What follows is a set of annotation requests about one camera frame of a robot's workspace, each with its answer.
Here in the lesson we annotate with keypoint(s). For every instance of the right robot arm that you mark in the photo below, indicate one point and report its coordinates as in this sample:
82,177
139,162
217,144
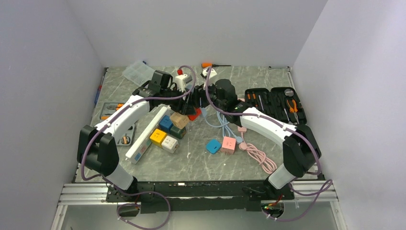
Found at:
299,147

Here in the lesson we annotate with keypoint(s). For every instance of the pink power strip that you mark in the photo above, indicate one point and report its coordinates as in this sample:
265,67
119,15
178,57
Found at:
268,165

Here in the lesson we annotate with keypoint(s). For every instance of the light blue plug adapter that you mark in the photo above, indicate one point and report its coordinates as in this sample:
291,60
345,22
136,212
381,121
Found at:
213,146

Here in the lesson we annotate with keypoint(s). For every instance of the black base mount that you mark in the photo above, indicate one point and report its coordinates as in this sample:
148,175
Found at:
249,195

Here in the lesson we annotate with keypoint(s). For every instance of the blue cube socket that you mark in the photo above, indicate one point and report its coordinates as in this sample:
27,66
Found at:
166,124

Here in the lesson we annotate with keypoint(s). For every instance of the pink cube socket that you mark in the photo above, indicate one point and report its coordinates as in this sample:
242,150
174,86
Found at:
228,145

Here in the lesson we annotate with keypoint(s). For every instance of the orange handled screwdriver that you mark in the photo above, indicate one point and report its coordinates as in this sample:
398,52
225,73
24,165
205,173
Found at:
206,65

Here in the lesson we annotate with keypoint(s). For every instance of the yellow cube socket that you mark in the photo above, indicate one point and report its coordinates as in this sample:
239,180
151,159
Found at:
157,137

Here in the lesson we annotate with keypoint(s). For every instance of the light blue power strip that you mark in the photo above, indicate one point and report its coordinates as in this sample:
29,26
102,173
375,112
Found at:
223,125

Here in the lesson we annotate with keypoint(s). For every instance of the red cube socket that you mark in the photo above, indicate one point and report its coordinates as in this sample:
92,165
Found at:
196,115

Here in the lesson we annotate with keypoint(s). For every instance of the black tool case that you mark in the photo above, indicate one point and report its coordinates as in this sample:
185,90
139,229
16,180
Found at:
281,103

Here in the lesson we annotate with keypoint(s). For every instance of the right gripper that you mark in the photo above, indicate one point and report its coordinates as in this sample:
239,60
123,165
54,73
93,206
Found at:
200,92

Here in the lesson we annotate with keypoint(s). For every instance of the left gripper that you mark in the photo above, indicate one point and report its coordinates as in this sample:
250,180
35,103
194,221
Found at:
184,107

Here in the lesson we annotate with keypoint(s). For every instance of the clear plastic organizer box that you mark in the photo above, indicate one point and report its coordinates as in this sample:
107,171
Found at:
138,73

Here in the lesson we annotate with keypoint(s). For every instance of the beige cube socket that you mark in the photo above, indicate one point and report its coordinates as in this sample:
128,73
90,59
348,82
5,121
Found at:
179,120

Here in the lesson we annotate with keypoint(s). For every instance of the white power strip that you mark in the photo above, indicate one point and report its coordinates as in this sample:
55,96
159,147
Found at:
142,143

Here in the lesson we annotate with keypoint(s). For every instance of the blue red pen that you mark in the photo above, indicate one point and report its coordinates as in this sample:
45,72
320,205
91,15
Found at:
98,91

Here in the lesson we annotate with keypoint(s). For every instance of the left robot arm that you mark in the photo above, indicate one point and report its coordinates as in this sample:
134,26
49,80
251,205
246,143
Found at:
97,144

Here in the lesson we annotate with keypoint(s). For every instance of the white cube socket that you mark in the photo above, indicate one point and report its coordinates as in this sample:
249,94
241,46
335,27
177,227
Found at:
170,144

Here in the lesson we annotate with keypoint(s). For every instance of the dark green cube socket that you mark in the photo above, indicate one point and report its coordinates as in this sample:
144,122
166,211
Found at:
177,132

